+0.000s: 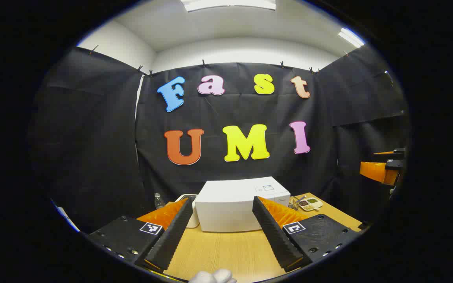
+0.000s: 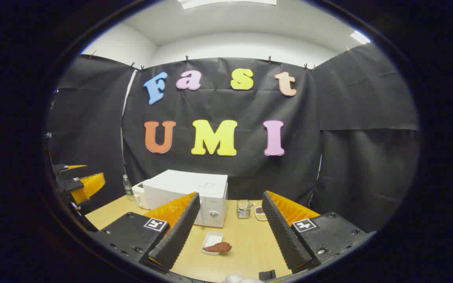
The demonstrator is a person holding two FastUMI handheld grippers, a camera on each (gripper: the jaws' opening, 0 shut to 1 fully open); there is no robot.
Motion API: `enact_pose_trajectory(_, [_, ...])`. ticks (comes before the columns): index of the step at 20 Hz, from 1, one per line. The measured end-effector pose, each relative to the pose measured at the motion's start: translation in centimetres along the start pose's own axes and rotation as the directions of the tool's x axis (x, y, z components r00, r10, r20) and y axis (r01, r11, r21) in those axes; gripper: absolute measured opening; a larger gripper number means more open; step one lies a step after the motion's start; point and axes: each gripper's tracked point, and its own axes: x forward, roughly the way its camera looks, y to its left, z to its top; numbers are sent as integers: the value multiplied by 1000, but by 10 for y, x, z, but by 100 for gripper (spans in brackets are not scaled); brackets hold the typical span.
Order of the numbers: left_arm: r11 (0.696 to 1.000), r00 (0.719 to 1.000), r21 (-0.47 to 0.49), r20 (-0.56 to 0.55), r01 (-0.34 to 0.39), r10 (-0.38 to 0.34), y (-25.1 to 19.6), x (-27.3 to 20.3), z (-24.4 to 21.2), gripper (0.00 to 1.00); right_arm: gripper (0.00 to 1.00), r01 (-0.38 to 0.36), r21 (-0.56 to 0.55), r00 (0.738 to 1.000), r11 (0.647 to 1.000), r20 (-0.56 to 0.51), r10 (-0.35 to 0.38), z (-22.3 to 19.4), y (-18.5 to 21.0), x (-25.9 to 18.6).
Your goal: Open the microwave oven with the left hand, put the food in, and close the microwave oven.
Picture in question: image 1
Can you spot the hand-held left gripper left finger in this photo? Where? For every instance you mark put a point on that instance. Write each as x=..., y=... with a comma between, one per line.
x=171, y=239

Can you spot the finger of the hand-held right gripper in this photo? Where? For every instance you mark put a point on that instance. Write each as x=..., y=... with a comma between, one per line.
x=374, y=171
x=383, y=153

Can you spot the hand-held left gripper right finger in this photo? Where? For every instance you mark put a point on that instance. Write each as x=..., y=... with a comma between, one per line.
x=275, y=236

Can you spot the white microwave oven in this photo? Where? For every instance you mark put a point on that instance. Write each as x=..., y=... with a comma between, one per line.
x=226, y=208

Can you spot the small white appliance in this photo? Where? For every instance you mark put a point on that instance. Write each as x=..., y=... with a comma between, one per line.
x=194, y=219

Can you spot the clear plastic bottle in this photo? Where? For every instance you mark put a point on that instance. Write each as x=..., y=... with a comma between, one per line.
x=158, y=201

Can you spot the striped spoon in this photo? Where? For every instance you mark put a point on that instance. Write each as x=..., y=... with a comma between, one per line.
x=301, y=198

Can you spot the white divided bean dish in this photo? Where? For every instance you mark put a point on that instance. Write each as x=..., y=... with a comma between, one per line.
x=310, y=203

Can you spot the ceiling light panel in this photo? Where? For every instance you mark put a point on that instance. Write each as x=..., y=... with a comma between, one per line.
x=228, y=4
x=350, y=37

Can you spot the black backdrop cloth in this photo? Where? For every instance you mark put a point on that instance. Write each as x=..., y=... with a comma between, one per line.
x=92, y=137

